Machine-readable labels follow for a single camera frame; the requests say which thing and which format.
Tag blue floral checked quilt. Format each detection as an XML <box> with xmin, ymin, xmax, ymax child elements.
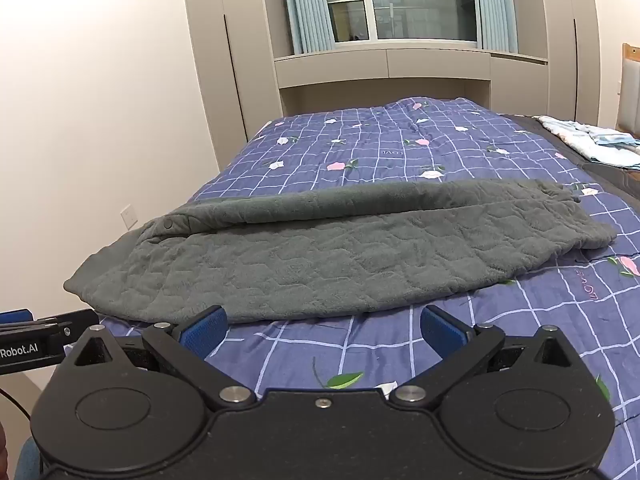
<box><xmin>97</xmin><ymin>96</ymin><xmax>640</xmax><ymax>480</ymax></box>

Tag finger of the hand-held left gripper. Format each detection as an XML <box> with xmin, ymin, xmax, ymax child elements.
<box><xmin>0</xmin><ymin>308</ymin><xmax>99</xmax><ymax>356</ymax></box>

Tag grey fleece pants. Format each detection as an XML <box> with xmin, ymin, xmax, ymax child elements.
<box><xmin>64</xmin><ymin>178</ymin><xmax>618</xmax><ymax>323</ymax></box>

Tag pile of folded light clothes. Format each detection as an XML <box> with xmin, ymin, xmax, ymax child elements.
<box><xmin>537</xmin><ymin>115</ymin><xmax>640</xmax><ymax>170</ymax></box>

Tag beige wardrobe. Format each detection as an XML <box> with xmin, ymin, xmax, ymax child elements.
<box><xmin>537</xmin><ymin>0</ymin><xmax>601</xmax><ymax>126</ymax></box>
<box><xmin>181</xmin><ymin>0</ymin><xmax>281</xmax><ymax>171</ymax></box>

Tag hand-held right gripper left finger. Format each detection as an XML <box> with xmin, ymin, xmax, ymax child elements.
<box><xmin>60</xmin><ymin>305</ymin><xmax>258</xmax><ymax>411</ymax></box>

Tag wooden headboard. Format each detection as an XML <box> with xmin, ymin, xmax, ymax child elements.
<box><xmin>615</xmin><ymin>42</ymin><xmax>640</xmax><ymax>136</ymax></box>

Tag light blue curtain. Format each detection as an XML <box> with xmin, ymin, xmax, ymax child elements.
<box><xmin>280</xmin><ymin>0</ymin><xmax>333</xmax><ymax>55</ymax></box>
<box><xmin>470</xmin><ymin>0</ymin><xmax>521</xmax><ymax>53</ymax></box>

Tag beige window cabinet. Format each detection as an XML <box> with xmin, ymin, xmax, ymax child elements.
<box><xmin>274</xmin><ymin>42</ymin><xmax>550</xmax><ymax>116</ymax></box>

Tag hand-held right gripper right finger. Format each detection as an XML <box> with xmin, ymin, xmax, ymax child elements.
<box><xmin>389</xmin><ymin>305</ymin><xmax>583</xmax><ymax>410</ymax></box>

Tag black cable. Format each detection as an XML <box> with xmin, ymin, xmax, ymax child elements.
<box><xmin>0</xmin><ymin>387</ymin><xmax>32</xmax><ymax>423</ymax></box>

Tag blue clothing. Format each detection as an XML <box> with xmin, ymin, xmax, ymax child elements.
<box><xmin>14</xmin><ymin>435</ymin><xmax>47</xmax><ymax>480</ymax></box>

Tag window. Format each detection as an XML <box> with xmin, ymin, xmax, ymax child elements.
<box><xmin>317</xmin><ymin>0</ymin><xmax>481</xmax><ymax>43</ymax></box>

